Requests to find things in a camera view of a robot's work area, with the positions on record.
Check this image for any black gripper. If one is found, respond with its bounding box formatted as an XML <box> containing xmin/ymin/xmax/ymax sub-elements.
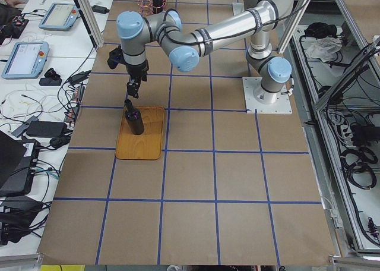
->
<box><xmin>126</xmin><ymin>59</ymin><xmax>148</xmax><ymax>99</ymax></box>

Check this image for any dark glass wine bottle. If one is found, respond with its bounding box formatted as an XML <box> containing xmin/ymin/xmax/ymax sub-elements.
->
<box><xmin>124</xmin><ymin>99</ymin><xmax>144</xmax><ymax>135</ymax></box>

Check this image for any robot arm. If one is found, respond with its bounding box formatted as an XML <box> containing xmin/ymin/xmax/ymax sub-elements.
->
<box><xmin>107</xmin><ymin>0</ymin><xmax>294</xmax><ymax>104</ymax></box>

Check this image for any wooden tray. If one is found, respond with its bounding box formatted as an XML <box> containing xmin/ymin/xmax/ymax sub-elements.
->
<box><xmin>115</xmin><ymin>106</ymin><xmax>164</xmax><ymax>160</ymax></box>

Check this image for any dark wine bottle in basket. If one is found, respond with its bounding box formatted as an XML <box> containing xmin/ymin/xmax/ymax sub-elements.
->
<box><xmin>151</xmin><ymin>0</ymin><xmax>167</xmax><ymax>15</ymax></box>

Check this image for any black power adapter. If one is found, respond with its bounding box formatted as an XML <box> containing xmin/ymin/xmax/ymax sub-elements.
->
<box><xmin>91</xmin><ymin>5</ymin><xmax>110</xmax><ymax>14</ymax></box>

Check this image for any black power brick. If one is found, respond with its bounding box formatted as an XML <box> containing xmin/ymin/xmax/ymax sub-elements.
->
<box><xmin>26</xmin><ymin>121</ymin><xmax>68</xmax><ymax>138</ymax></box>

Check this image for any teach pendant far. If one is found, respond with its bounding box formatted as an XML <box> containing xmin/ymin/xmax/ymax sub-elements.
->
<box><xmin>39</xmin><ymin>3</ymin><xmax>79</xmax><ymax>31</ymax></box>

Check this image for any teach pendant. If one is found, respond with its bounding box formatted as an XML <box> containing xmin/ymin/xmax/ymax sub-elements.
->
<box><xmin>39</xmin><ymin>3</ymin><xmax>79</xmax><ymax>31</ymax></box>
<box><xmin>1</xmin><ymin>41</ymin><xmax>49</xmax><ymax>80</ymax></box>

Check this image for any teach pendant near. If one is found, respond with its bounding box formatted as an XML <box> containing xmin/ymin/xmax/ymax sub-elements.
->
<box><xmin>1</xmin><ymin>41</ymin><xmax>49</xmax><ymax>80</ymax></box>

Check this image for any black laptop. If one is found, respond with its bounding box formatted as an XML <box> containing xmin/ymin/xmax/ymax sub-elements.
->
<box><xmin>1</xmin><ymin>132</ymin><xmax>40</xmax><ymax>197</ymax></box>

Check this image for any white crumpled cloth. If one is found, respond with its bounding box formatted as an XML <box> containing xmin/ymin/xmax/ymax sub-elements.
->
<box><xmin>305</xmin><ymin>37</ymin><xmax>343</xmax><ymax>62</ymax></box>

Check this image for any copper wire bottle basket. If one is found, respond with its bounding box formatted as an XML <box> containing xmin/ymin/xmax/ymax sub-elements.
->
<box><xmin>138</xmin><ymin>0</ymin><xmax>153</xmax><ymax>16</ymax></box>

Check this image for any aluminium frame post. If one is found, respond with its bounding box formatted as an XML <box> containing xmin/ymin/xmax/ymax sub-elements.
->
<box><xmin>73</xmin><ymin>0</ymin><xmax>104</xmax><ymax>50</ymax></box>

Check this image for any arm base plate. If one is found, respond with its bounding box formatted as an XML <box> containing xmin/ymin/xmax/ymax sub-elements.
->
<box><xmin>242</xmin><ymin>77</ymin><xmax>293</xmax><ymax>115</ymax></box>

